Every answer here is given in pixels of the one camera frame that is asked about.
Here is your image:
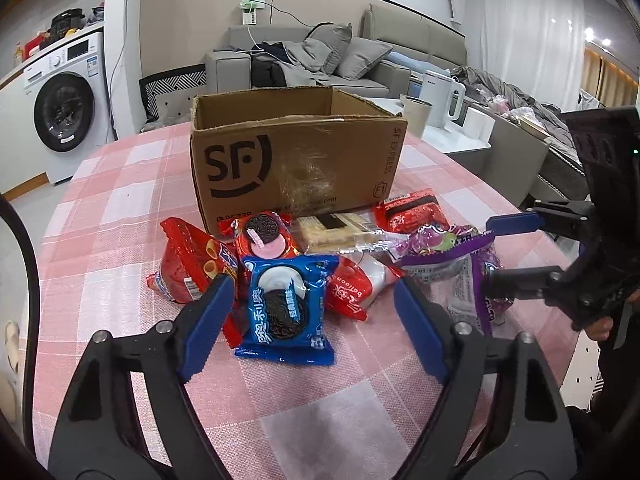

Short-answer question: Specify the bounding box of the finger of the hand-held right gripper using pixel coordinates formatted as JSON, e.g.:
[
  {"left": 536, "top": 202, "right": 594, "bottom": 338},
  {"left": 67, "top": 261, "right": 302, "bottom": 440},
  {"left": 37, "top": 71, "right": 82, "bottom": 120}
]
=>
[
  {"left": 485, "top": 199, "right": 596, "bottom": 242},
  {"left": 481, "top": 265, "right": 565, "bottom": 306}
]

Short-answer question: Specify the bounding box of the grey sofa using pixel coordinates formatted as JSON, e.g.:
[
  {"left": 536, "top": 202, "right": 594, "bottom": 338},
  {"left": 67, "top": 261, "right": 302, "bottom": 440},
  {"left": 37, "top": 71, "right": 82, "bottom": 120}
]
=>
[{"left": 205, "top": 5, "right": 468, "bottom": 101}]

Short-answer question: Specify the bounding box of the person's right hand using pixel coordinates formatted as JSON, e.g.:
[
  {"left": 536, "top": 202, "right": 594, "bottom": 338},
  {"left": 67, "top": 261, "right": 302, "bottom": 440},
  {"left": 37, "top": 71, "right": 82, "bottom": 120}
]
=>
[{"left": 584, "top": 316, "right": 614, "bottom": 342}]

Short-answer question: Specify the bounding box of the white washing machine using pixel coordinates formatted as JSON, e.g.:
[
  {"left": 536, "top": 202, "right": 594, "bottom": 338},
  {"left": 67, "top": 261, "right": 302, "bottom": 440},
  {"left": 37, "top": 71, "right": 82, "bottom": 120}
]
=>
[{"left": 22, "top": 30, "right": 117, "bottom": 186}]

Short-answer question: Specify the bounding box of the white coffee table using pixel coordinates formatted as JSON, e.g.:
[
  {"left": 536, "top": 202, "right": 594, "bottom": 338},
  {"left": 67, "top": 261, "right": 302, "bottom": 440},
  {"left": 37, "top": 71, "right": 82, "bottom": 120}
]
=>
[{"left": 360, "top": 95, "right": 493, "bottom": 156}]

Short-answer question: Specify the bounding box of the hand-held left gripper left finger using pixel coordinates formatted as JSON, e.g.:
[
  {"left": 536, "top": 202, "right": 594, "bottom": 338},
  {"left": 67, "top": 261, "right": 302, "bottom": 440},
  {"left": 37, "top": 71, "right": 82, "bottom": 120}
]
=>
[{"left": 47, "top": 275, "right": 236, "bottom": 480}]

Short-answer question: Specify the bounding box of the grey sofa pillow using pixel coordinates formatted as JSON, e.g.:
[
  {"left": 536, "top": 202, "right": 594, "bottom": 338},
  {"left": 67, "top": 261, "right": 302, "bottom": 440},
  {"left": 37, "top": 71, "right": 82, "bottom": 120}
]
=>
[
  {"left": 302, "top": 22, "right": 353, "bottom": 73},
  {"left": 337, "top": 37, "right": 393, "bottom": 81}
]

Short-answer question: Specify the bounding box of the wall socket with green charger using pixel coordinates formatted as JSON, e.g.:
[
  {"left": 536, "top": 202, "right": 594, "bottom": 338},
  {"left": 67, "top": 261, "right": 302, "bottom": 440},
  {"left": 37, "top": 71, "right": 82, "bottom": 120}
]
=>
[{"left": 239, "top": 0, "right": 267, "bottom": 26}]

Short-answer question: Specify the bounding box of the grey jacket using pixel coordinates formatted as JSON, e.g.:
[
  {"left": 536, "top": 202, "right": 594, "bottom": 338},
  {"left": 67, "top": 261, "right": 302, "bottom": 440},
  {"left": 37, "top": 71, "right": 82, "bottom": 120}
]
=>
[{"left": 285, "top": 40, "right": 333, "bottom": 83}]

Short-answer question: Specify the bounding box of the red egg roll snack bag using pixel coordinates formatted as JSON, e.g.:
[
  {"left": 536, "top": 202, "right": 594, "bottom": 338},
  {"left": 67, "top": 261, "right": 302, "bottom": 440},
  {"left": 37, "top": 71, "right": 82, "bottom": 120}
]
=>
[{"left": 146, "top": 217, "right": 238, "bottom": 303}]

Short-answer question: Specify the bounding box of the beige cup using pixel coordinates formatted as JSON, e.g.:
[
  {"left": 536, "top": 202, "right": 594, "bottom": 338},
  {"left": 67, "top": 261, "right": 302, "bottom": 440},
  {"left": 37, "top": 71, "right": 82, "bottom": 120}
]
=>
[{"left": 401, "top": 95, "right": 433, "bottom": 137}]

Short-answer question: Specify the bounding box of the brown cardboard box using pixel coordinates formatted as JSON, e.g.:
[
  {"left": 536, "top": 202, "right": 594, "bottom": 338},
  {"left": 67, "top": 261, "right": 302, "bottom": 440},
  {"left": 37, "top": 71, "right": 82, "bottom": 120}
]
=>
[{"left": 189, "top": 85, "right": 407, "bottom": 233}]

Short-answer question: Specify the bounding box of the beige slipper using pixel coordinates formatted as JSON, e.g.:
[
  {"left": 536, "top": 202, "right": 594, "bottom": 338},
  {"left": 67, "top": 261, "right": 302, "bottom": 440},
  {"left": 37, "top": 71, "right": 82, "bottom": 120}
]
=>
[{"left": 2, "top": 322, "right": 21, "bottom": 376}]

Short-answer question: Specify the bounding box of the white electric kettle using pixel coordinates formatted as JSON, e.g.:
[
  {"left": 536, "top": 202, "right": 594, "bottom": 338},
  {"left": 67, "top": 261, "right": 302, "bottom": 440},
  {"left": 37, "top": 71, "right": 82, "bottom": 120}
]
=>
[{"left": 419, "top": 71, "right": 467, "bottom": 128}]

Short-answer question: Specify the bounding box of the black white patterned cushion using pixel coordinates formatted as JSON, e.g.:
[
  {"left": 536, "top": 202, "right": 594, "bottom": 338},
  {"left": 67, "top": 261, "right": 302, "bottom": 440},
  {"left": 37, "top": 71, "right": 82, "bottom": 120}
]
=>
[{"left": 139, "top": 67, "right": 207, "bottom": 121}]

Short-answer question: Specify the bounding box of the dark clothes pile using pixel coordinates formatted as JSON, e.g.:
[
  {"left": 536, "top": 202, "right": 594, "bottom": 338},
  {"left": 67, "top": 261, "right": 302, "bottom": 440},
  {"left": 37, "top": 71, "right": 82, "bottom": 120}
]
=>
[{"left": 250, "top": 42, "right": 301, "bottom": 88}]

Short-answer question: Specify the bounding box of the red and white snack packet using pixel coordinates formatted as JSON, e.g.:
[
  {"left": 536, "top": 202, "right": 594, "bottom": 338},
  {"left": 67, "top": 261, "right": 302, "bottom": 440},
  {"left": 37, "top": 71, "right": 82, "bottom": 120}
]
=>
[{"left": 325, "top": 252, "right": 406, "bottom": 321}]

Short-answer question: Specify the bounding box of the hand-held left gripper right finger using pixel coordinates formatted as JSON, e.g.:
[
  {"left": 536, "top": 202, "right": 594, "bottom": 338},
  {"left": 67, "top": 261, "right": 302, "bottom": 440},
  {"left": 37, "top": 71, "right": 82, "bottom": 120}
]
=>
[{"left": 393, "top": 276, "right": 576, "bottom": 480}]

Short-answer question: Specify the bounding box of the red pink-cream cookie packet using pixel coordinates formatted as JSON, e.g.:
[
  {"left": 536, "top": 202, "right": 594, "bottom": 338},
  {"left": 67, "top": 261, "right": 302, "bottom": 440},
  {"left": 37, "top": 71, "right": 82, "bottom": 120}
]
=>
[{"left": 217, "top": 211, "right": 303, "bottom": 348}]

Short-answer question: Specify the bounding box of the clear wafer biscuit packet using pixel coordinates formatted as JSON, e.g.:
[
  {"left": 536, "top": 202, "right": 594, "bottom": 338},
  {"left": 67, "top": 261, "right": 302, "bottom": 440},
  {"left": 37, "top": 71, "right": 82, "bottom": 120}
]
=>
[{"left": 295, "top": 212, "right": 396, "bottom": 256}]

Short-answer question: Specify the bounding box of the blue sandwich cookie packet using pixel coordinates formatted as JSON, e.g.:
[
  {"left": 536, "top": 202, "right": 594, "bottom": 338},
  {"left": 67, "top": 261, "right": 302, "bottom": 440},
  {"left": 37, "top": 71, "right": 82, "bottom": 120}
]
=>
[{"left": 235, "top": 254, "right": 341, "bottom": 366}]

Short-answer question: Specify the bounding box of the white paper roll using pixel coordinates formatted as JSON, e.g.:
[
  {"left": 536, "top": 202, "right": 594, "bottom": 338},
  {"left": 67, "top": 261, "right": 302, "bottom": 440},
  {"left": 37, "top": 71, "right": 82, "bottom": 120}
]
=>
[{"left": 462, "top": 107, "right": 496, "bottom": 141}]

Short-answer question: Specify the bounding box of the light blue blanket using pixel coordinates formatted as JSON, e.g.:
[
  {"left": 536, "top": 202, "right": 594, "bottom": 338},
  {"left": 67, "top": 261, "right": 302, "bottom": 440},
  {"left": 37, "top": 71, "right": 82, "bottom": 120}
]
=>
[{"left": 385, "top": 52, "right": 451, "bottom": 78}]

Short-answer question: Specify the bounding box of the pink plaid tablecloth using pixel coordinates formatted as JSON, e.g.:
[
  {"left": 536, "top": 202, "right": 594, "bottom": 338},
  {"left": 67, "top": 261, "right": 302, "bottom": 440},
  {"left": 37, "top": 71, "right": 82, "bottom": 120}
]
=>
[{"left": 37, "top": 122, "right": 601, "bottom": 480}]

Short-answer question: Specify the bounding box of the grey couch with clothes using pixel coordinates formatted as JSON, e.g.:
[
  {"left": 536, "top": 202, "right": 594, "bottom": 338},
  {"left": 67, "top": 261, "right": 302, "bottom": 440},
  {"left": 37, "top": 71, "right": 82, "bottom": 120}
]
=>
[{"left": 465, "top": 65, "right": 591, "bottom": 201}]

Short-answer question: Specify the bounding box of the red dark-label snack packet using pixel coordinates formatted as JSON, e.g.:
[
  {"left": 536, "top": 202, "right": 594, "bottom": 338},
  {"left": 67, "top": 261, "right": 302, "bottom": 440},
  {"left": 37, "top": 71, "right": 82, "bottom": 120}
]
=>
[{"left": 374, "top": 188, "right": 451, "bottom": 233}]

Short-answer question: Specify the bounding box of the yellow curtain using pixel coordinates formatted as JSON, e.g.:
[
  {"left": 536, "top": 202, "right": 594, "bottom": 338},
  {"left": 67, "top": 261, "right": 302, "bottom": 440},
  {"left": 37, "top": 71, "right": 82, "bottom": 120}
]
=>
[{"left": 582, "top": 45, "right": 640, "bottom": 106}]

